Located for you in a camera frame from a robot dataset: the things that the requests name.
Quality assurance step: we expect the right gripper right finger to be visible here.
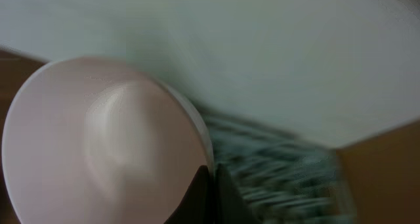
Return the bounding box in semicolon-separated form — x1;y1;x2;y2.
215;164;261;224

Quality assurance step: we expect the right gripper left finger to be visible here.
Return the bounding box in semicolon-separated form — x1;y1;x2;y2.
165;166;213;224

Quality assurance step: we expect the pink white bowl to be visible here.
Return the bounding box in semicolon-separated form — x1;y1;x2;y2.
2;57;213;224

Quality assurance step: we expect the grey dishwasher rack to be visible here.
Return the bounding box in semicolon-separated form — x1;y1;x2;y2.
193;102;357;223

